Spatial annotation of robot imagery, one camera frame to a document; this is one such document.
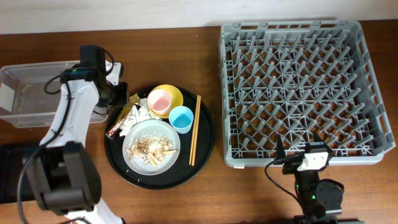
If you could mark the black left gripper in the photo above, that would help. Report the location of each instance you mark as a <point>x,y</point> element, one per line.
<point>122,98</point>

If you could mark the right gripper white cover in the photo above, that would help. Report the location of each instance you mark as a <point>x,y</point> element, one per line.
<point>290,168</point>

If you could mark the brown gold snack wrapper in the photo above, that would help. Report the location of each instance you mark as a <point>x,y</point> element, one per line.
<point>134,99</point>

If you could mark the white napkin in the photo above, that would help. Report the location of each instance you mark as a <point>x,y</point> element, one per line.
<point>137,114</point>

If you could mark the pink cup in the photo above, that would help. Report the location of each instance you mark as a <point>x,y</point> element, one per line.
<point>159,101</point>

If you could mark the yellow bowl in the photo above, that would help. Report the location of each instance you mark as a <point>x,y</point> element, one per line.
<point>176,97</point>

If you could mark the light blue cup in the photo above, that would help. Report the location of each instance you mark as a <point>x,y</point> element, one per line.
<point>181,119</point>

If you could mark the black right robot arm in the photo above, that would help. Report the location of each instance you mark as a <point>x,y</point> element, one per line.
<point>320,199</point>

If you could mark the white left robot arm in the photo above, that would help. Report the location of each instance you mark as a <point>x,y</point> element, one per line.
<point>62,176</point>

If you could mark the grey plastic dishwasher rack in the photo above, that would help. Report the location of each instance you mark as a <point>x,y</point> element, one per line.
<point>296,78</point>

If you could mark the clear plastic waste bin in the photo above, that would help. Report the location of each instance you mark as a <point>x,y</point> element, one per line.
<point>24,103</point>

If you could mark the round black serving tray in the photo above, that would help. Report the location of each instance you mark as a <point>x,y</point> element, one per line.
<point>181,171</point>

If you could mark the grey plate with food scraps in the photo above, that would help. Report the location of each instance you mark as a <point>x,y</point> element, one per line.
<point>146,128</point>

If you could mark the food scraps on plate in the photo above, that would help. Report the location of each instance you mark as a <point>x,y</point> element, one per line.
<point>153,150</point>

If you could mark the right wooden chopstick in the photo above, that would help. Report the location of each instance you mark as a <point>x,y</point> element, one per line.
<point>196,130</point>

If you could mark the black rectangular bin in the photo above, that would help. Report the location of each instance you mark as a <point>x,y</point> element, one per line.
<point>11,167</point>

